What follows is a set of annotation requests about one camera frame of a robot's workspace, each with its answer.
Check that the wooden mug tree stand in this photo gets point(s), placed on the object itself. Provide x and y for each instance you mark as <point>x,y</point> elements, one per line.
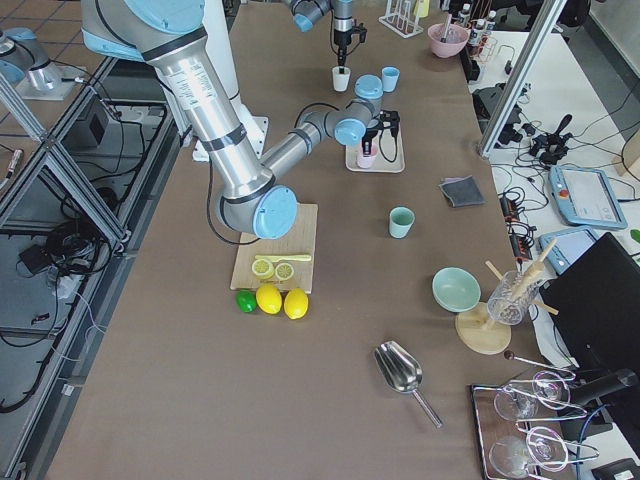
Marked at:
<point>486,328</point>

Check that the green cup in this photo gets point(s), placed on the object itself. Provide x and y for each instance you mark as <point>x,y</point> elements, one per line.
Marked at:
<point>401,219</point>

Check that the white wire cup rack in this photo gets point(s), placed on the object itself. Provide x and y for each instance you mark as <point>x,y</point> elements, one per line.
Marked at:
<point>399,17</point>

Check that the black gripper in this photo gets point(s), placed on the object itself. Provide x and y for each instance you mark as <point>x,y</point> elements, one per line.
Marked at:
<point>342,39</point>
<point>370,135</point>

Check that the lemon slice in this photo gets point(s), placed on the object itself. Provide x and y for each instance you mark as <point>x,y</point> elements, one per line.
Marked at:
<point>284,271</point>
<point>262,269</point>

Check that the green lime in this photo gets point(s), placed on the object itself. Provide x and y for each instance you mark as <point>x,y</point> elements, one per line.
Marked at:
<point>246,301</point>

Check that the yellow cup on rack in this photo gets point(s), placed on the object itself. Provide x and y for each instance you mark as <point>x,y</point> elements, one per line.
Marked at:
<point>422,8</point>

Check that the pink bowl with ice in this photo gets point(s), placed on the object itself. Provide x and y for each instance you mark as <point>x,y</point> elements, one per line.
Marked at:
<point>449,45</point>

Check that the grey folded cloth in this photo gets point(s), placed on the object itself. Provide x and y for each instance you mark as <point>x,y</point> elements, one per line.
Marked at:
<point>462,191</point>

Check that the green bowl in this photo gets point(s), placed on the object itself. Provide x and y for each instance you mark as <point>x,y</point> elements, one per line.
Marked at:
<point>455,289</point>

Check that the wine glass rack tray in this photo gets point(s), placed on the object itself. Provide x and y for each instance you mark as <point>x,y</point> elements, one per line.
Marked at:
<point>518,426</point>

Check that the pink cup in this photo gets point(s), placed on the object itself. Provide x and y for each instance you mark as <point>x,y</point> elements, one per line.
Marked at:
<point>366,161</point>

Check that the black monitor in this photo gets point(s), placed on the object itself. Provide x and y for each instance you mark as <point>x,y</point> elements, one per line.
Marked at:
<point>598,302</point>

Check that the metal scoop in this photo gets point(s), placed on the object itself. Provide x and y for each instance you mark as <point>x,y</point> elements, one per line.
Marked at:
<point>403,373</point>

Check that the aluminium frame post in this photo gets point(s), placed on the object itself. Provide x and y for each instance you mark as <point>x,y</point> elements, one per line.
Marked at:
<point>541,28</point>

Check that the blue teach pendant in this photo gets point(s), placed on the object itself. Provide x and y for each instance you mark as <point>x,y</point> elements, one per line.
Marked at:
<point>571,243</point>
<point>585,197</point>

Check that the metal tube with black cap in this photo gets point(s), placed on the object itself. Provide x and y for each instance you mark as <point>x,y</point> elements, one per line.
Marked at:
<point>445,28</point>

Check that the yellow plastic knife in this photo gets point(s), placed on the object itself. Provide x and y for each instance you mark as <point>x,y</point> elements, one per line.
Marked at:
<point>284,258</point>

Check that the cream rabbit tray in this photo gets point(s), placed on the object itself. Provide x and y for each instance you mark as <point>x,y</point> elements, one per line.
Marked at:
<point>380,151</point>

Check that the wooden cutting board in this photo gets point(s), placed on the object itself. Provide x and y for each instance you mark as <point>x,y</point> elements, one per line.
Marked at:
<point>300,240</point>

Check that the glass cup on stand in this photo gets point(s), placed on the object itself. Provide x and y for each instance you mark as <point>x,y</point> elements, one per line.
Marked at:
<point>512,297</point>

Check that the white cup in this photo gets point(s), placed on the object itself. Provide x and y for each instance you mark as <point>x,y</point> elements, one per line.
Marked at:
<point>340,78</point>

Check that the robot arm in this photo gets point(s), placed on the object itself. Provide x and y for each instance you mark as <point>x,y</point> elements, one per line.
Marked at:
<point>172,37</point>
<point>307,13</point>

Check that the whole lemon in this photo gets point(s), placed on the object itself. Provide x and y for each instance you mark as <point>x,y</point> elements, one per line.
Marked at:
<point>296,304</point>
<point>269,299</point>

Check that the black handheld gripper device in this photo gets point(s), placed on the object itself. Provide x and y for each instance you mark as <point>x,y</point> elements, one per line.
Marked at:
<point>549,148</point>

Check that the blue cup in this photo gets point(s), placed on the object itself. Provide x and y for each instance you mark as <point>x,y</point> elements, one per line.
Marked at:
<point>389,77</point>

